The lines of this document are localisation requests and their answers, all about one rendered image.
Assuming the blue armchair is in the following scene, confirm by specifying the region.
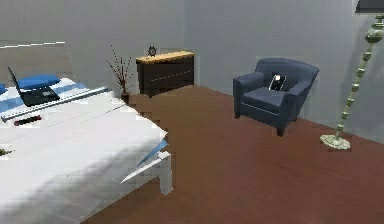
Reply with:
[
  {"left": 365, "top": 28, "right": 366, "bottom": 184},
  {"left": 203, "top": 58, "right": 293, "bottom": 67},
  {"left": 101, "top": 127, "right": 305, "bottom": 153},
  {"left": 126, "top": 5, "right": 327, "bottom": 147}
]
[{"left": 232, "top": 57, "right": 320, "bottom": 137}]

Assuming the green floor lamp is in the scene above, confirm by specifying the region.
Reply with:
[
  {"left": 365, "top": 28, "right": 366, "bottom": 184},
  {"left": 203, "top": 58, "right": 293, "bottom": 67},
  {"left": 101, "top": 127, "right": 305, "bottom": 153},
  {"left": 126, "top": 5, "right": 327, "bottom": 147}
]
[{"left": 319, "top": 0, "right": 384, "bottom": 152}]

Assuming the black remote control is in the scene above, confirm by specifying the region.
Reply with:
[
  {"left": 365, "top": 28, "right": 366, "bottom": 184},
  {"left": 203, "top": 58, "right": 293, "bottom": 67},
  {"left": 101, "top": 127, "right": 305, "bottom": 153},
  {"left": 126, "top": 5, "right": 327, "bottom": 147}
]
[{"left": 13, "top": 115, "right": 43, "bottom": 127}]

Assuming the dark chest of drawers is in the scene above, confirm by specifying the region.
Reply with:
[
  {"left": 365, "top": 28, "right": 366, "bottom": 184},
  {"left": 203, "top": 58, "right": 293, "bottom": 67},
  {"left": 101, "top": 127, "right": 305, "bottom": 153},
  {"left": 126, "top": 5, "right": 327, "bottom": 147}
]
[{"left": 135, "top": 50, "right": 196, "bottom": 98}]

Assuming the red twig house plant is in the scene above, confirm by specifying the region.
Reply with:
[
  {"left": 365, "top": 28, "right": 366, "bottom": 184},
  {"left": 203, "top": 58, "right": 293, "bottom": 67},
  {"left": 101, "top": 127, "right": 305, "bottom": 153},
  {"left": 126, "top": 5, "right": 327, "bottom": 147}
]
[{"left": 106, "top": 45, "right": 134, "bottom": 105}]

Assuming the grey baseball bat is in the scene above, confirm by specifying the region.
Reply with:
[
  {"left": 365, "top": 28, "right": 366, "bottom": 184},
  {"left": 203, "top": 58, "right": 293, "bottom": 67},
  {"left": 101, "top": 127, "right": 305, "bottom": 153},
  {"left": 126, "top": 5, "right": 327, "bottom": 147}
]
[{"left": 0, "top": 86, "right": 110, "bottom": 124}]

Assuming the white bed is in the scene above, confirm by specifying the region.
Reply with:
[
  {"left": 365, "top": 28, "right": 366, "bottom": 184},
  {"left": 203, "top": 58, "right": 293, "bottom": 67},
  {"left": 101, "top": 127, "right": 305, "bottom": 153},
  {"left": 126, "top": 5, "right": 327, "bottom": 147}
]
[{"left": 0, "top": 41, "right": 174, "bottom": 224}]

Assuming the black laptop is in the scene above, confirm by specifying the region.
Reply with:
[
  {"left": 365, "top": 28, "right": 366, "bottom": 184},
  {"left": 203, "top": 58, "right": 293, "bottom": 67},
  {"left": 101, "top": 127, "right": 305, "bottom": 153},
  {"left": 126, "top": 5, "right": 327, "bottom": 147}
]
[{"left": 7, "top": 66, "right": 61, "bottom": 108}]

